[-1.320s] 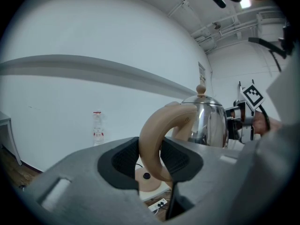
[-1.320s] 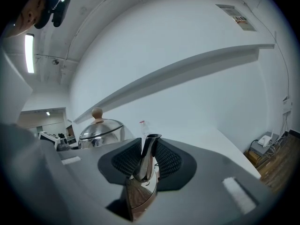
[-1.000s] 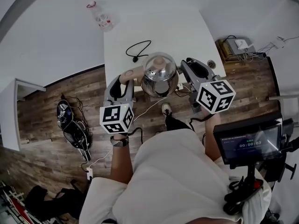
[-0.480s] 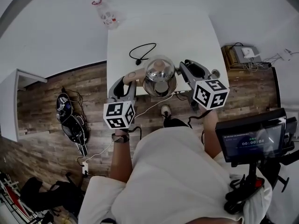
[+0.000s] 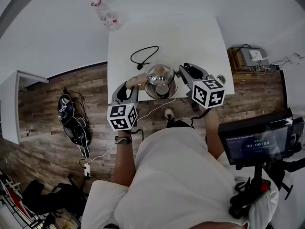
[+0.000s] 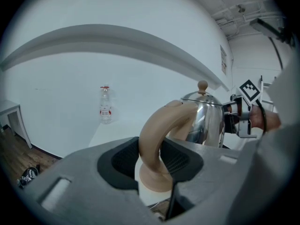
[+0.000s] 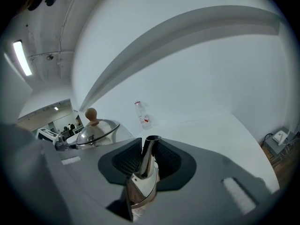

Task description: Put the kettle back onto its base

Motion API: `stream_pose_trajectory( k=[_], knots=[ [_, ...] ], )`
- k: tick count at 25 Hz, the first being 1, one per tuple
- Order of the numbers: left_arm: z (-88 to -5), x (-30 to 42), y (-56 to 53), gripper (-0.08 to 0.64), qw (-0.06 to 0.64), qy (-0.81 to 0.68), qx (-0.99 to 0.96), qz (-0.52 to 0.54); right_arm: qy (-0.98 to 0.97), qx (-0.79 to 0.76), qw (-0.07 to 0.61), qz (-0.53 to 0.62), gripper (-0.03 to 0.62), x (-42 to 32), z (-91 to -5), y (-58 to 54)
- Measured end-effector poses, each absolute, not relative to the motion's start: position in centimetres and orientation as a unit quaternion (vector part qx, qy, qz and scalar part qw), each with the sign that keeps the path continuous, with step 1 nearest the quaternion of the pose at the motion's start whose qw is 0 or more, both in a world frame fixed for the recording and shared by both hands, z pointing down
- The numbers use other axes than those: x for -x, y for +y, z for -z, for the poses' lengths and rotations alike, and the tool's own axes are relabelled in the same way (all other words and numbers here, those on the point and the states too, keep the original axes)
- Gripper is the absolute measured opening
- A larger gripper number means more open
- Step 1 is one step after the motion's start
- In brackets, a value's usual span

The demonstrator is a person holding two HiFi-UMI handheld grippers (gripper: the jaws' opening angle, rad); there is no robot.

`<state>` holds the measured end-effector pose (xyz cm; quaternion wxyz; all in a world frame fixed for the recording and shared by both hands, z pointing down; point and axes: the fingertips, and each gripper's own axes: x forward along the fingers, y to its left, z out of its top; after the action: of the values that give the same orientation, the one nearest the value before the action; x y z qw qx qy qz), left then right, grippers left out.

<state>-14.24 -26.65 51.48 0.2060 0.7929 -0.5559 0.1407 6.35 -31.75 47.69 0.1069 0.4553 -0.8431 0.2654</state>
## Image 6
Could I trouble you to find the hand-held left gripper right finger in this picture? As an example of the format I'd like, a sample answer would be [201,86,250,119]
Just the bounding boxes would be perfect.
[161,136,258,225]

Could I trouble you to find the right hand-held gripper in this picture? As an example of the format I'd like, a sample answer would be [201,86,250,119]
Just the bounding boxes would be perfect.
[222,79,262,137]

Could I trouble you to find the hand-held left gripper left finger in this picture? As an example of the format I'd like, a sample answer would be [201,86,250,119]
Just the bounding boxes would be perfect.
[22,136,166,225]

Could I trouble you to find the stainless steel pot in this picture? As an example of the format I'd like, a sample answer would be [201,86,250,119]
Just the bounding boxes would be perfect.
[139,80,226,193]

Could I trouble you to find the person's right forearm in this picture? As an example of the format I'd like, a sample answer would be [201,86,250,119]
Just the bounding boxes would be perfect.
[248,105,282,129]

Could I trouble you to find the metal ladder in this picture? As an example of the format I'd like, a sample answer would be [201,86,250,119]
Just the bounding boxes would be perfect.
[259,75,276,107]

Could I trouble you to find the person's white shirt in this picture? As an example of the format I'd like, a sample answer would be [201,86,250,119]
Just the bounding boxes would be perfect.
[228,48,300,225]

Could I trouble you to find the clear plastic bottle red cap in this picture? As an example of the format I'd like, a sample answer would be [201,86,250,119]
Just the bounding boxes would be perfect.
[99,85,113,125]

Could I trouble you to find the white side table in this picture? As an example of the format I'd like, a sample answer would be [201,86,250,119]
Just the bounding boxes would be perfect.
[0,99,33,150]

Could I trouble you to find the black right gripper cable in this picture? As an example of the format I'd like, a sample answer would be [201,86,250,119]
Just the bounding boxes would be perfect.
[255,98,268,135]

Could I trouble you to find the black bag with cables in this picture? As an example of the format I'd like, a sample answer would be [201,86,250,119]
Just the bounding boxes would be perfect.
[17,165,40,189]

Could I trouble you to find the wall notice panel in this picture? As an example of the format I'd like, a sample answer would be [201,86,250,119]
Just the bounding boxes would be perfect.
[219,45,228,76]

